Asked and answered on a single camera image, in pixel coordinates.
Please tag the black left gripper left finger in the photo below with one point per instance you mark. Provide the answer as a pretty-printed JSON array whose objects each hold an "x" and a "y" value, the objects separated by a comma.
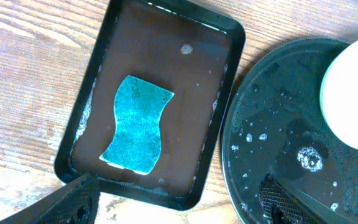
[{"x": 76, "y": 202}]

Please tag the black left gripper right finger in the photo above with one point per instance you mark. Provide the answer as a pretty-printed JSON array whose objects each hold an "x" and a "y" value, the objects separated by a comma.
[{"x": 281, "y": 205}]

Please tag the black round tray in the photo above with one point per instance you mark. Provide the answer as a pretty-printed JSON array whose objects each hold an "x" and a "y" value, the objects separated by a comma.
[{"x": 275, "y": 126}]

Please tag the green scrubbing sponge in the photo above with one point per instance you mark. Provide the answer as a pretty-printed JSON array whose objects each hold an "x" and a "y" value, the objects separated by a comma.
[{"x": 137, "y": 142}]

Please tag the large light green plate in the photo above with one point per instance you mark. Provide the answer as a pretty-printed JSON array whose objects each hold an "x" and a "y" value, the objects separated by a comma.
[{"x": 338, "y": 96}]

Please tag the black rectangular water tray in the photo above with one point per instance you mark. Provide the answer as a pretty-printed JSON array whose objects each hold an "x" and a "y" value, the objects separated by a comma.
[{"x": 188, "y": 49}]

